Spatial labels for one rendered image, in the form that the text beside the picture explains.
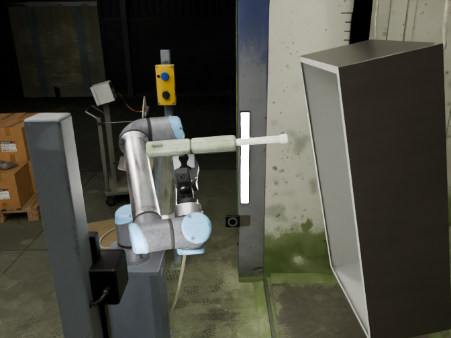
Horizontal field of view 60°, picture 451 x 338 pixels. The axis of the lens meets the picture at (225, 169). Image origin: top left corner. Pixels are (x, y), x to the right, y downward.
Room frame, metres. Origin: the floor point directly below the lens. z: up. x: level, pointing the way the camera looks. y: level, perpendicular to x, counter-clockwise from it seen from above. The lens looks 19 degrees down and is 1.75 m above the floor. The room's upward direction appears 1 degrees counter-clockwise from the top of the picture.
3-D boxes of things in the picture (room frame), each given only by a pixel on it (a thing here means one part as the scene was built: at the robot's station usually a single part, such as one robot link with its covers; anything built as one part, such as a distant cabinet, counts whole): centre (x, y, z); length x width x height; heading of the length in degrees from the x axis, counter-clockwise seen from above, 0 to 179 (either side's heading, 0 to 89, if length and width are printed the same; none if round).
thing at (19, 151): (4.05, 2.19, 0.69); 0.38 x 0.29 x 0.36; 1
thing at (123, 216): (1.80, 0.48, 0.83); 0.17 x 0.15 x 0.18; 106
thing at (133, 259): (1.80, 0.49, 0.69); 0.19 x 0.19 x 0.10
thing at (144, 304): (1.80, 0.49, 0.32); 0.31 x 0.31 x 0.64; 0
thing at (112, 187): (4.08, 1.05, 0.64); 0.73 x 0.50 x 1.27; 100
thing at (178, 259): (2.69, 0.38, 0.82); 0.06 x 0.06 x 1.64; 0
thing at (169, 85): (2.63, 0.38, 1.42); 0.12 x 0.06 x 0.26; 90
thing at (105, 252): (0.58, 0.22, 1.35); 0.09 x 0.07 x 0.07; 90
